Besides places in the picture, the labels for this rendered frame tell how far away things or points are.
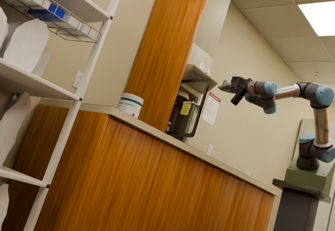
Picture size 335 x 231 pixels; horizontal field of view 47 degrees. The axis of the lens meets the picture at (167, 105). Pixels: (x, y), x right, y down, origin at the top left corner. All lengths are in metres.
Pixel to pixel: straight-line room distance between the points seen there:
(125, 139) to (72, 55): 0.85
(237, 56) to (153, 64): 1.52
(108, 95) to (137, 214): 0.99
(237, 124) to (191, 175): 1.80
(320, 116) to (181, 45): 1.02
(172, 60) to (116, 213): 1.14
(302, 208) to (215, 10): 1.56
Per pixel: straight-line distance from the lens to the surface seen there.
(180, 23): 2.83
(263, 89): 2.18
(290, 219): 2.76
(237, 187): 2.99
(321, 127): 2.59
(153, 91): 2.67
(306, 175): 2.81
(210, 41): 3.00
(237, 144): 4.25
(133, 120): 2.01
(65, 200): 1.98
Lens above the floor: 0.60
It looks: 13 degrees up
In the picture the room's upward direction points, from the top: 18 degrees clockwise
